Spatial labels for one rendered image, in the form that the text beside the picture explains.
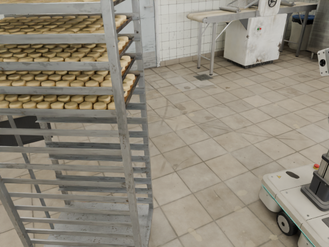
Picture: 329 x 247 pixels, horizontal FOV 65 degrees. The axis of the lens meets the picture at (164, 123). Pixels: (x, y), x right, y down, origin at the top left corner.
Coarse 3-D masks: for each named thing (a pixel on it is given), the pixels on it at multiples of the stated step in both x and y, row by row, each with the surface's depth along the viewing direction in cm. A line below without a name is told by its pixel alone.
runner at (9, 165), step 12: (12, 168) 114; (24, 168) 114; (36, 168) 113; (48, 168) 113; (60, 168) 112; (72, 168) 112; (84, 168) 111; (96, 168) 110; (108, 168) 110; (120, 168) 109
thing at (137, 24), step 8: (136, 0) 114; (136, 8) 116; (136, 24) 119; (136, 32) 121; (136, 48) 125; (144, 80) 136; (144, 88) 136; (144, 96) 138; (144, 112) 143; (144, 128) 148; (144, 152) 157; (152, 192) 178; (152, 208) 182
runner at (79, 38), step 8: (0, 40) 85; (8, 40) 85; (16, 40) 84; (24, 40) 84; (32, 40) 84; (40, 40) 84; (48, 40) 84; (56, 40) 83; (64, 40) 83; (72, 40) 83; (80, 40) 83; (88, 40) 82; (96, 40) 82; (104, 40) 82
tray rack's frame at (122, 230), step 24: (0, 192) 119; (48, 216) 163; (72, 216) 179; (96, 216) 178; (120, 216) 177; (144, 216) 177; (24, 240) 137; (72, 240) 163; (96, 240) 162; (120, 240) 162; (144, 240) 161
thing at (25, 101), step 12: (132, 84) 122; (0, 96) 109; (12, 96) 109; (24, 96) 109; (36, 96) 108; (48, 96) 108; (60, 96) 108; (72, 96) 107; (84, 96) 111; (96, 96) 110; (108, 96) 106; (48, 108) 102; (60, 108) 101; (72, 108) 100; (84, 108) 99; (96, 108) 99; (108, 108) 100
